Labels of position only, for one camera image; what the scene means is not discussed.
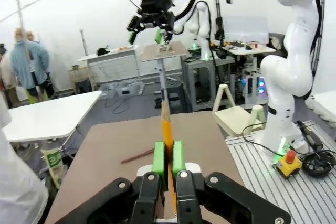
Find white folding table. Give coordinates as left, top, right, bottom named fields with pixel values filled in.
left=0, top=90, right=103, bottom=156

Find translucent white panel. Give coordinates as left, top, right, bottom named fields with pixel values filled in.
left=222, top=15, right=270, bottom=44

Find yellow pencil pink eraser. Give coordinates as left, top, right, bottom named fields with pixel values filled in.
left=160, top=100, right=179, bottom=216

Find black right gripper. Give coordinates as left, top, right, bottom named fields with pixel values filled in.
left=127, top=0, right=176, bottom=46

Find yellow emergency stop button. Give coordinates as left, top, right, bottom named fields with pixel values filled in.
left=275, top=150, right=303, bottom=180

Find coiled black cables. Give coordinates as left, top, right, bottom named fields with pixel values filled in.
left=301, top=150, right=336, bottom=177

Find mannequin in light blue jacket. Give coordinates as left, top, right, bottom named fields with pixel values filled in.
left=9, top=27, right=51, bottom=104

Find dark plastic stool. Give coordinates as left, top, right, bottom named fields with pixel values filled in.
left=164, top=81, right=186, bottom=114

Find white height-adjustable desk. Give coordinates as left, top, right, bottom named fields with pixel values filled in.
left=77, top=43, right=144, bottom=91

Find computer with coloured lights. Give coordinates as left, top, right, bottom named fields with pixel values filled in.
left=236, top=68, right=266, bottom=101

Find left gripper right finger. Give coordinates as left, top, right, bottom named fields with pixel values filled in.
left=172, top=140, right=292, bottom=224

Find white robot with green light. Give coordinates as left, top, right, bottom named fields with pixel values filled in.
left=193, top=0, right=212, bottom=61

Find person in white T-shirt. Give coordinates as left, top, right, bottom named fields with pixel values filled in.
left=0, top=95, right=50, bottom=224

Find small metal object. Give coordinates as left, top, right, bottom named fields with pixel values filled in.
left=156, top=42, right=174, bottom=53

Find green and white bag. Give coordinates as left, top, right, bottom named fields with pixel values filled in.
left=40, top=147, right=68, bottom=190

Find clear storage bin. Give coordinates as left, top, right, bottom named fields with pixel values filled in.
left=99, top=82, right=119, bottom=99
left=115, top=80, right=144, bottom=98

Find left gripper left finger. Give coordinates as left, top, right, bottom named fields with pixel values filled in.
left=55, top=140, right=169, bottom=224

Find white desk with clutter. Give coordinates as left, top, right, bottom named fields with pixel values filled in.
left=222, top=42, right=277, bottom=78

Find grey metal frame table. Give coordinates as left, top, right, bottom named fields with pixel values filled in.
left=180, top=55, right=236, bottom=112

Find black power adapter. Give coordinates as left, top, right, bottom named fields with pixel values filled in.
left=296, top=120, right=324, bottom=151

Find small wooden rack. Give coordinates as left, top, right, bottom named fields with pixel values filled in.
left=68, top=65, right=93, bottom=94

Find aluminium slotted base plate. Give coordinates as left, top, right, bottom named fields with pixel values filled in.
left=225, top=119, right=336, bottom=224

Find brown board on stand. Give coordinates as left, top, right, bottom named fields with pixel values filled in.
left=141, top=40, right=193, bottom=104

